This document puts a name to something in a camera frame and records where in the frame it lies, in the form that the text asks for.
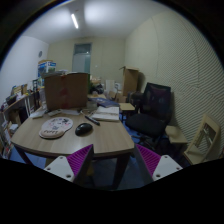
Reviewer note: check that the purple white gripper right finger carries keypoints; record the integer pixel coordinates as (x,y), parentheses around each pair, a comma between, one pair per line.
(153,166)

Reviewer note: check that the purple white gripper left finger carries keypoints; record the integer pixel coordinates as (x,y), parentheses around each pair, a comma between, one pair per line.
(74,167)

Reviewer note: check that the black computer mouse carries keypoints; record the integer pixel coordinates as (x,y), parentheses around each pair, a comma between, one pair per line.
(83,128)

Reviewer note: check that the pink printed mouse pad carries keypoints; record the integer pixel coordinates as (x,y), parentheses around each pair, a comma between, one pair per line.
(55,127)

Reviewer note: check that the beige wooden chair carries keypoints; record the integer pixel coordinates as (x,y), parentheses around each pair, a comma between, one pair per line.
(204,141)

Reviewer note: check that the wooden round-corner table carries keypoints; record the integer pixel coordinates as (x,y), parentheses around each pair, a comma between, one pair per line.
(110,140)

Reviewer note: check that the black office chair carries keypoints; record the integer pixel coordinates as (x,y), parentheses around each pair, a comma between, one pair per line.
(153,114)

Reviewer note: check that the black pen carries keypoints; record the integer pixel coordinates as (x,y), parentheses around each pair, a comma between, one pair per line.
(92,120)

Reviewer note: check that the white remote control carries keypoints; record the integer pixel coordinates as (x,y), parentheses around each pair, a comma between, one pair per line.
(55,112)

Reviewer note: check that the white open book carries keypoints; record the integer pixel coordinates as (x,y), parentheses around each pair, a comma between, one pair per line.
(106,114)

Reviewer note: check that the small wooden side table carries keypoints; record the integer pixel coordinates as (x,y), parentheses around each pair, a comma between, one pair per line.
(126,109)

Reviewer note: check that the brown cardboard box on table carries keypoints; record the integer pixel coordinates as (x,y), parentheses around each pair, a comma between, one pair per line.
(66,91)

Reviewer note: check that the wooden bookshelf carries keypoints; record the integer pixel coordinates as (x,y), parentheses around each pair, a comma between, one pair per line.
(16,113)

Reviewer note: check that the tall cardboard box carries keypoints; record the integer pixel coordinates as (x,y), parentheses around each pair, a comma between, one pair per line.
(130,79)

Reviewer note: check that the blue white box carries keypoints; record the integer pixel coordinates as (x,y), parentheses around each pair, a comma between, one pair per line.
(46,66)

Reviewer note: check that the grey door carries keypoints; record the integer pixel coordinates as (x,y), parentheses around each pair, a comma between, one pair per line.
(82,58)

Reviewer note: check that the ceiling fluorescent light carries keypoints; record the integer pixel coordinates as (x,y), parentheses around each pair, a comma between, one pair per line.
(74,21)

